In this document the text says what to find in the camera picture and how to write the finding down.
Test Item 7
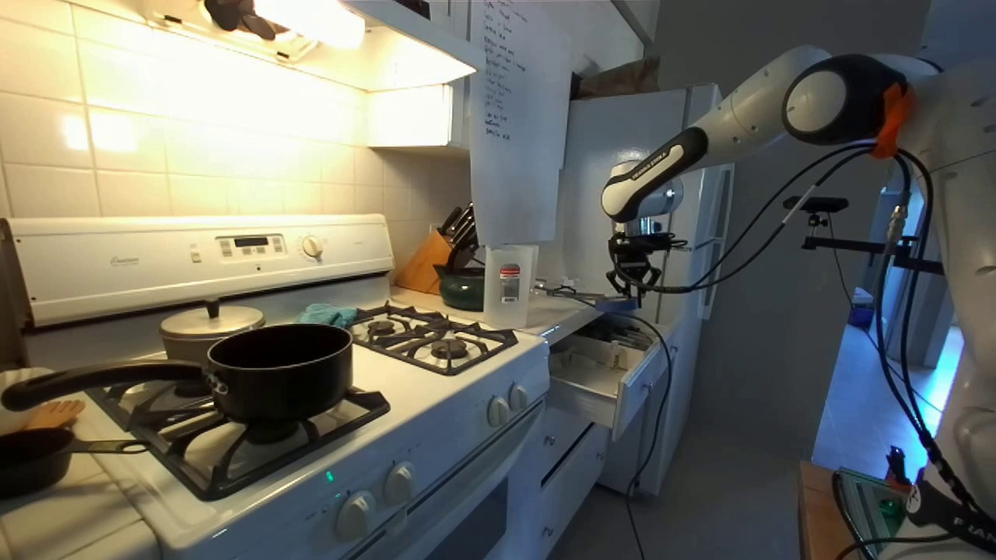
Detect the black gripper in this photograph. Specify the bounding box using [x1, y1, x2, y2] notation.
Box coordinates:
[608, 234, 685, 305]

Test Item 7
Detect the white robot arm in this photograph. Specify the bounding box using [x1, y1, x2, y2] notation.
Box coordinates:
[601, 46, 996, 510]

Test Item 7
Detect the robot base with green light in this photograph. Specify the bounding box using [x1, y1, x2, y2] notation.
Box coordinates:
[830, 449, 996, 560]

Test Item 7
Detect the white upper left drawer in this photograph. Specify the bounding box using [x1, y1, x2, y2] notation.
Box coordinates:
[547, 315, 665, 434]

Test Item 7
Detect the white drawer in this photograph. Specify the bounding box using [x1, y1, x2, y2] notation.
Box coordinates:
[547, 315, 665, 434]
[528, 407, 608, 560]

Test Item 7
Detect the white lower drawer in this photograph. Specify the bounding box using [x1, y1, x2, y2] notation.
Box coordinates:
[528, 407, 608, 560]

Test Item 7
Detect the translucent plastic pitcher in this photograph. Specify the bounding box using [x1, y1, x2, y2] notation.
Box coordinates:
[484, 244, 536, 330]

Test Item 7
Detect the white refrigerator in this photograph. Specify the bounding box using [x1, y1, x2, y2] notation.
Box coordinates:
[559, 85, 730, 496]

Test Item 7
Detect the dark green bowl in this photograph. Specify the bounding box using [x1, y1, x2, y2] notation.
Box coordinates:
[437, 267, 485, 312]

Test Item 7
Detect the wooden knife block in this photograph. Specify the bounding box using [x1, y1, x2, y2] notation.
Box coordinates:
[396, 204, 477, 293]

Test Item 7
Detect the white paper sheet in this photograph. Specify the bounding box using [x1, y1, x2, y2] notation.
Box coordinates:
[467, 0, 570, 244]

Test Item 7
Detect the black saucepan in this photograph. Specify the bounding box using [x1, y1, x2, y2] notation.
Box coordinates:
[2, 322, 353, 424]

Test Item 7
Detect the white gas stove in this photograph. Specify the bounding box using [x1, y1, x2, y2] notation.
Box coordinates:
[2, 213, 547, 560]

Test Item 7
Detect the black frying pan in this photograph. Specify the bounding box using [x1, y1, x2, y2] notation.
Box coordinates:
[0, 428, 145, 500]

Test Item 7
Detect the black hanging cable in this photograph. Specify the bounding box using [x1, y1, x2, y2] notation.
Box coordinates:
[616, 307, 680, 560]

